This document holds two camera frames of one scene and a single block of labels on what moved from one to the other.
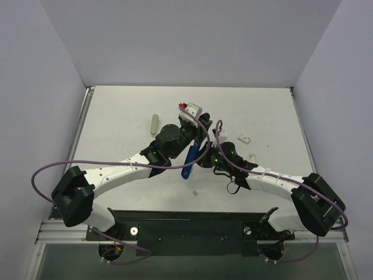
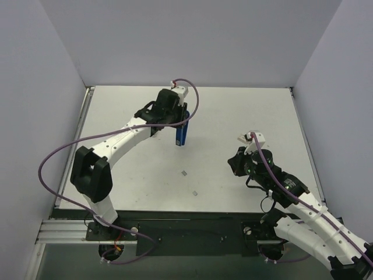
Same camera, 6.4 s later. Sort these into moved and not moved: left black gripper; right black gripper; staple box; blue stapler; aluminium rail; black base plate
Moved: left black gripper; right black gripper; blue stapler
Not moved: black base plate; staple box; aluminium rail
